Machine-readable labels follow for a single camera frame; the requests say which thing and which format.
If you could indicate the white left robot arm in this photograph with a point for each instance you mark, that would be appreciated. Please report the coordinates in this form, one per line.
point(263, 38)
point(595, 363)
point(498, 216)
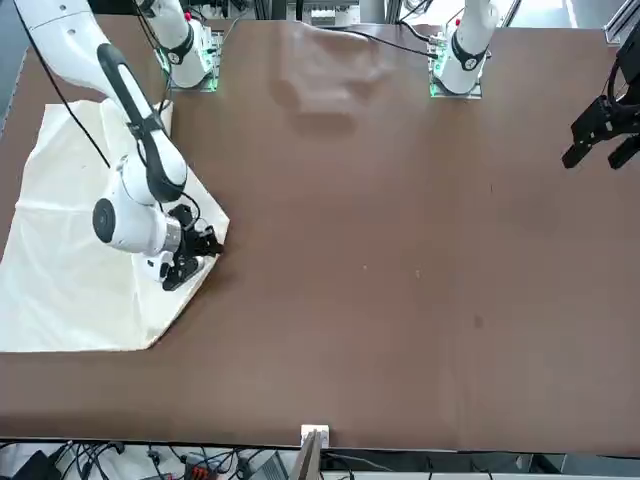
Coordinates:
point(467, 55)

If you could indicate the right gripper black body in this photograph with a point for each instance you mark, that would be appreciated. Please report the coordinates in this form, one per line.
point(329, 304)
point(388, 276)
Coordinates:
point(190, 240)

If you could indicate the cream tablecloth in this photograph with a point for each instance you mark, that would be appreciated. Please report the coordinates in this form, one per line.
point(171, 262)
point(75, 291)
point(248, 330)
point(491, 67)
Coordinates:
point(60, 275)

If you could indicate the orange black connector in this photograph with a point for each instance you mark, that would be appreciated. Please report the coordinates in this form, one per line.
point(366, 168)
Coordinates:
point(196, 469)

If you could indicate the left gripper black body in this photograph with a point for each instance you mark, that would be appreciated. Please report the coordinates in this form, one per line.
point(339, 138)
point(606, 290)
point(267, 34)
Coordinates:
point(620, 117)

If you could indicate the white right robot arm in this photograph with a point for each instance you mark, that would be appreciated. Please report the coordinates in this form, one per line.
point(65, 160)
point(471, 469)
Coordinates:
point(65, 50)

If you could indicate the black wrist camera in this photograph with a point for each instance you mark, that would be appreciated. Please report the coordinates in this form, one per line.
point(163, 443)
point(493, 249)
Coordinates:
point(180, 275)

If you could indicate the large black power adapter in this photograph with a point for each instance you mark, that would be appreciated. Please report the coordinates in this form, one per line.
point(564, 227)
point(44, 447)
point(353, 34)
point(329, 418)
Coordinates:
point(32, 467)

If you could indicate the aluminium profile post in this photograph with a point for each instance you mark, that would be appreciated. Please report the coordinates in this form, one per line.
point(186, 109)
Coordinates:
point(312, 450)

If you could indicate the aluminium frame profile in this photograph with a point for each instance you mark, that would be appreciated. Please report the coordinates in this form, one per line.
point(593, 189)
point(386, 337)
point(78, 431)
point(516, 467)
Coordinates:
point(620, 27)

